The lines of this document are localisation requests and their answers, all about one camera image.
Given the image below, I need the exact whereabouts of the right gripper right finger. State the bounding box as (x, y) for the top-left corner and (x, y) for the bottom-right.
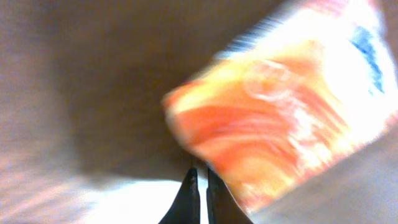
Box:
(206, 168), (253, 224)

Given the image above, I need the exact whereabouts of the orange tissue pack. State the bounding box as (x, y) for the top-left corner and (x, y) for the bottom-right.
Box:
(163, 0), (397, 215)

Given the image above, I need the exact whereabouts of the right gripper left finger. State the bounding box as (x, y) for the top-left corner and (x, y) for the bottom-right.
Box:
(159, 168), (200, 224)

